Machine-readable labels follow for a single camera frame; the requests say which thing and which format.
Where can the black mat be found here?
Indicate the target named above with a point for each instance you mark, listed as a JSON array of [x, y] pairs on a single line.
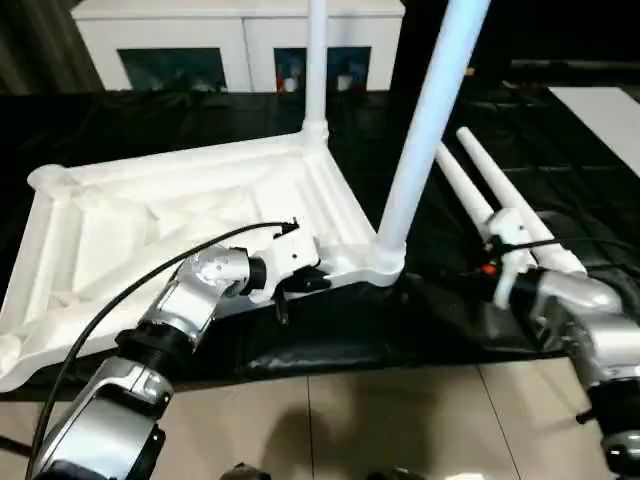
[[450, 325]]

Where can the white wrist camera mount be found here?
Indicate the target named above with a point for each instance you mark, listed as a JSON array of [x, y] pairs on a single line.
[[510, 235], [290, 255]]

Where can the black side table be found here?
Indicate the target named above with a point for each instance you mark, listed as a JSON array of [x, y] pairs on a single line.
[[575, 70]]

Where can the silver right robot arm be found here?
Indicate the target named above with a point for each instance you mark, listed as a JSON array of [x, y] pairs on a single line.
[[585, 310]]

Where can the white plastic table leg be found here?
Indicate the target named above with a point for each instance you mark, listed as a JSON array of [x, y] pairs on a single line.
[[500, 175], [317, 65], [465, 185], [425, 125]]

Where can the black folding table frame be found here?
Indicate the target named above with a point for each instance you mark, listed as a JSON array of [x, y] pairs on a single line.
[[585, 416]]

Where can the small red item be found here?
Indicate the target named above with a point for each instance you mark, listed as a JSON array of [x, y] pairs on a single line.
[[280, 85]]

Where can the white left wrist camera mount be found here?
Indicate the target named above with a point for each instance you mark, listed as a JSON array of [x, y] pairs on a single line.
[[290, 255]]

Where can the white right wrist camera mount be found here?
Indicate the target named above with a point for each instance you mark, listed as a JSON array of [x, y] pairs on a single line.
[[510, 235]]

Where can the small white bottle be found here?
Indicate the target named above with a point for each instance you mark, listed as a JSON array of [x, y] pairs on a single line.
[[344, 82], [290, 85]]

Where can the white cabinet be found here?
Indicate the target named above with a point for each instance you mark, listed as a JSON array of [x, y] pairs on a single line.
[[200, 25]]

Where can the white flat board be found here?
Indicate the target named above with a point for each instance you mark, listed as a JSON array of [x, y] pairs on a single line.
[[600, 120]]

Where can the grey curtain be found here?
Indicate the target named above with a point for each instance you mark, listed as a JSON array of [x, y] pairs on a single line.
[[45, 45]]

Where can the white plastic table top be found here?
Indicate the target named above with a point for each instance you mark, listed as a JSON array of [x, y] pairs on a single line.
[[150, 200]]

